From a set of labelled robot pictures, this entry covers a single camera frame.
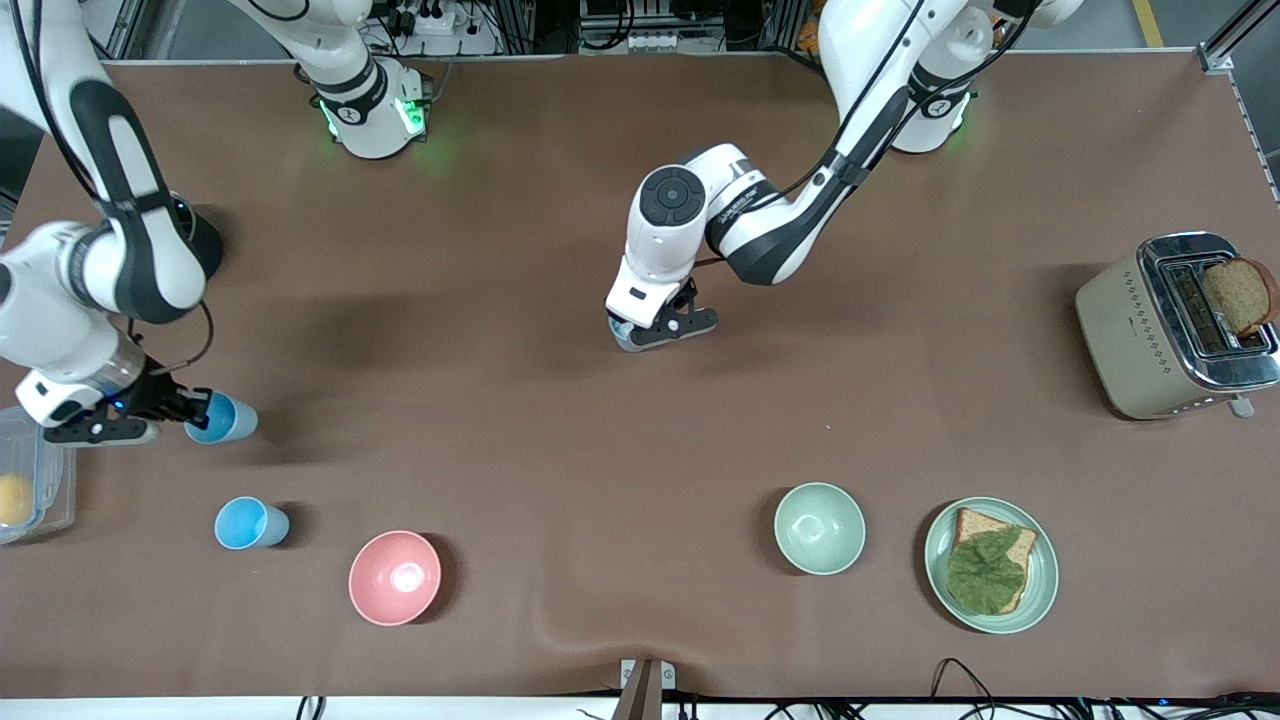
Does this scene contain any beige chrome toaster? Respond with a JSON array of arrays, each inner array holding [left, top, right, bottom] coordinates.
[[1076, 232, 1280, 421]]

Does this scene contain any black pot with blue handle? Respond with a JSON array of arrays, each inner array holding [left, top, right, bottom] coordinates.
[[165, 190, 224, 286]]

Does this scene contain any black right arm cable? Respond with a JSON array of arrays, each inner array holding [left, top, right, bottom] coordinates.
[[8, 0, 215, 379]]

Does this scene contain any pink bowl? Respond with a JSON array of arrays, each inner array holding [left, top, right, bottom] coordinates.
[[348, 530, 442, 627]]

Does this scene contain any white power strip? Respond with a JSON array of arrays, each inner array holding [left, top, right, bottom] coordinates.
[[398, 0, 463, 37]]

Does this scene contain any brown bread slice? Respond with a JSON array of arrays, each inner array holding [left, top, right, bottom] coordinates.
[[948, 507, 1039, 614]]

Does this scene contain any yellow round fruit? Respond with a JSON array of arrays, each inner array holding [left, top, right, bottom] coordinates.
[[0, 473, 35, 529]]

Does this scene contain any green lettuce leaf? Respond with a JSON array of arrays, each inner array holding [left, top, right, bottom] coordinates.
[[947, 528, 1031, 615]]

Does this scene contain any brown toast slice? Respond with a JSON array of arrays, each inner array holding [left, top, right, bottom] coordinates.
[[1200, 257, 1280, 339]]

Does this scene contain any pale green bowl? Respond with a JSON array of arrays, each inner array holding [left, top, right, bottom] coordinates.
[[774, 483, 867, 576]]

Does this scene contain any black looped cable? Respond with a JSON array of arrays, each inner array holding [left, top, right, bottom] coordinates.
[[930, 657, 1003, 713]]

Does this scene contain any pale green plate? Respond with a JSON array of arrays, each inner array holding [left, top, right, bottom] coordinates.
[[924, 497, 1059, 635]]

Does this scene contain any grey metal camera bracket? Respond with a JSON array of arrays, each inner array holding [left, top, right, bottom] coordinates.
[[612, 658, 677, 720]]

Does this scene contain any clear plastic container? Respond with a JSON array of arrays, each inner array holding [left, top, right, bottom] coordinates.
[[0, 405, 79, 546]]

